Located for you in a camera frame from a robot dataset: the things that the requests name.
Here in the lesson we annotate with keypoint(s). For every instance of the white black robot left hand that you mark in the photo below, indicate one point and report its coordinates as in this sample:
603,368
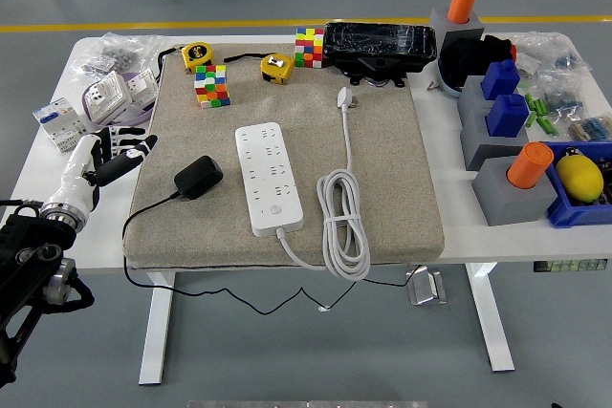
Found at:
76,174

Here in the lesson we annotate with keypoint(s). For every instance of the black power adapter plug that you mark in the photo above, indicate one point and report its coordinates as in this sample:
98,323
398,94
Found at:
198,176

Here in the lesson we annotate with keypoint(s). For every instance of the white power strip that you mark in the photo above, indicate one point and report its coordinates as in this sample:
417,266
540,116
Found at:
268,178

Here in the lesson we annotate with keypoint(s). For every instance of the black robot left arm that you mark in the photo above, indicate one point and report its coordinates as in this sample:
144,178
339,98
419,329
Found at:
28,245

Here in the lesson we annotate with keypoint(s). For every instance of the white circuit breaker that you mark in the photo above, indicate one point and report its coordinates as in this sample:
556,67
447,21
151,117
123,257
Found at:
62,123

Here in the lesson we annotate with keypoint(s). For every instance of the white table leg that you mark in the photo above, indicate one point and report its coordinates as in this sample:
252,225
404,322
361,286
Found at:
158,331
492,331

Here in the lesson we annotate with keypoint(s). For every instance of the clear bag with grey parts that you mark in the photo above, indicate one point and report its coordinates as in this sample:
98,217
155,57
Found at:
110,57

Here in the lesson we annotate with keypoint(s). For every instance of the table control panel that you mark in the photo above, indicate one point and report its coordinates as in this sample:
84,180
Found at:
569,265

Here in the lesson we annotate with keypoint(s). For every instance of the tall colourful puzzle cube stack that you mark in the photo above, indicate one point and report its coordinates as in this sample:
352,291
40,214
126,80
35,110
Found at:
212,88

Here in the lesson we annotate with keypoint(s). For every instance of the yellow tape measure black label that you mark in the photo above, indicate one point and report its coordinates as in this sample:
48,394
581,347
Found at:
197,54

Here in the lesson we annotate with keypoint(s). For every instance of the silver metal pedal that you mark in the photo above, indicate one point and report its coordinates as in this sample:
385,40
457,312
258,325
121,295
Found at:
425,288

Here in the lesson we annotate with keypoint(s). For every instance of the blue plastic bin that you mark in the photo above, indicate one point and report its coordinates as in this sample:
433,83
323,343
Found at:
574,217

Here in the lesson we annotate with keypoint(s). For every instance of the grey block with hole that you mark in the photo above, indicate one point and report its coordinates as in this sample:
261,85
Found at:
471,28
507,207
471,92
478,145

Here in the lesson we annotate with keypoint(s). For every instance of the yellow tape measure chrome clip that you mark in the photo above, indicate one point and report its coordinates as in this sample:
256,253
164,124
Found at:
277,68

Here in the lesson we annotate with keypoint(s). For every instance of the yellow lemon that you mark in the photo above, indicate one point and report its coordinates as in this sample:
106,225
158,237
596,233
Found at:
578,178

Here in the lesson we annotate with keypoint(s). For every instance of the orange cylinder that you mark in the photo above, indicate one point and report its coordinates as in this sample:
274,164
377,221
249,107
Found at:
461,4
528,164

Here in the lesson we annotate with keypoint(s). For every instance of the green plastic peg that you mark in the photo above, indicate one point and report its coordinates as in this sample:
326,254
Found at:
531,119
542,106
529,101
549,126
536,105

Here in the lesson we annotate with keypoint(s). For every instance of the clear bag with resistors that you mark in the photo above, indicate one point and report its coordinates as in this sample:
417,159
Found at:
593,128

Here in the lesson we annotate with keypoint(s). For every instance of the blue plastic block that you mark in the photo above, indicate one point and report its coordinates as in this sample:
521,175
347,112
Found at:
507,116
499,80

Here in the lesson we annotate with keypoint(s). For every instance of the grey-brown mat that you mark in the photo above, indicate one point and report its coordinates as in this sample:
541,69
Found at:
382,164

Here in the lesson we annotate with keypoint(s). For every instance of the clear bag with blue parts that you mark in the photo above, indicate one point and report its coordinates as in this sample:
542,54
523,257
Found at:
564,102

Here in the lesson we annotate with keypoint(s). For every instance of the black device in plastic wrap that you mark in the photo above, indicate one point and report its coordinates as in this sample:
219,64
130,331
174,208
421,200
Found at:
378,45

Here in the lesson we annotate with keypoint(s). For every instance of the light blue dish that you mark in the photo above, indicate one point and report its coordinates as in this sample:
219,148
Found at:
449,88

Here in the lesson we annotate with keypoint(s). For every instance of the clear bag with white parts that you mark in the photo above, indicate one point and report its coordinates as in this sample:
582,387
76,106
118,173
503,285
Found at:
554,52

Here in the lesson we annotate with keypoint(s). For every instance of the small red object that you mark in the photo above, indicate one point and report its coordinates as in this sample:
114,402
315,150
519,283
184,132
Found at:
513,51

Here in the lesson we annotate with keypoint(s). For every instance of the black cloth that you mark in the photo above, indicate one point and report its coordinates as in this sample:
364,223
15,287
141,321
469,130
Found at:
459,59

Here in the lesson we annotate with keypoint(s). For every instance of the white wall socket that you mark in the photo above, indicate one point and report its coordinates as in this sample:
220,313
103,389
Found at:
141,88
107,95

